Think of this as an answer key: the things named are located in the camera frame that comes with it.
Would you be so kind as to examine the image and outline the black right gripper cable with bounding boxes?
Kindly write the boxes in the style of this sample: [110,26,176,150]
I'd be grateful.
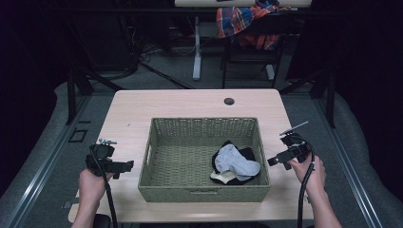
[290,134,317,228]

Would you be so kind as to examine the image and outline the black sock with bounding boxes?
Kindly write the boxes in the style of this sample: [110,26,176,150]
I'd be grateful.
[209,140,260,186]

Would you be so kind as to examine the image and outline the black metal stand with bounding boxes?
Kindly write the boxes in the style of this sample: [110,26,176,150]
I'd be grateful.
[278,67,337,129]
[64,63,125,125]

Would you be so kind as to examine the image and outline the green woven basket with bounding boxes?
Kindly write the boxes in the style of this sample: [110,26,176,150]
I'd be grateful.
[137,117,272,204]

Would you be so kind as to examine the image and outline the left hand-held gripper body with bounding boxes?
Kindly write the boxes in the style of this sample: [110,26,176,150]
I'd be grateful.
[85,138,125,181]

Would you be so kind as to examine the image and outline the person's right hand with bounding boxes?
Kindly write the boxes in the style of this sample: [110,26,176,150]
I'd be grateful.
[287,154,328,198]

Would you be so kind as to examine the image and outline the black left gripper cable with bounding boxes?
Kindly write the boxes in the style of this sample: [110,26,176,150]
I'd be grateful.
[88,145,119,228]

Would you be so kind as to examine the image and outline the grey sock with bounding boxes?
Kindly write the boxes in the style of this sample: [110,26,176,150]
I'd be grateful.
[214,143,262,182]

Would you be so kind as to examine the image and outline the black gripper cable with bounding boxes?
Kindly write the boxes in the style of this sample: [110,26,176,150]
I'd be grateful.
[290,134,317,228]
[88,145,119,228]

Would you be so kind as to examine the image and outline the white desk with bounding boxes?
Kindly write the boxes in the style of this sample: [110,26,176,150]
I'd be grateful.
[173,0,314,83]

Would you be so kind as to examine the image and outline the floor cables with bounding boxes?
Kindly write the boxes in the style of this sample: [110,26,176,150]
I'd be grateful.
[126,41,197,90]

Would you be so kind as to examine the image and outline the black chair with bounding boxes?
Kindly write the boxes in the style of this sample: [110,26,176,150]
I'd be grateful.
[221,12,302,90]

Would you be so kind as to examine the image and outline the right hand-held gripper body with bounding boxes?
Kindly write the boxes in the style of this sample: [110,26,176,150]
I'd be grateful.
[277,121,315,171]

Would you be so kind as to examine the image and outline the cream sock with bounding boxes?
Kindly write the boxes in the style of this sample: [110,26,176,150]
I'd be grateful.
[210,170,238,185]

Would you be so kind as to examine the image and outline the person's left hand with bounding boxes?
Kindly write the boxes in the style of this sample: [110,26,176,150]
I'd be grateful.
[78,167,114,207]

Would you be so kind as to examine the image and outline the plaid cloth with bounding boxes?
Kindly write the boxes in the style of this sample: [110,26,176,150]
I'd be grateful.
[216,0,292,50]

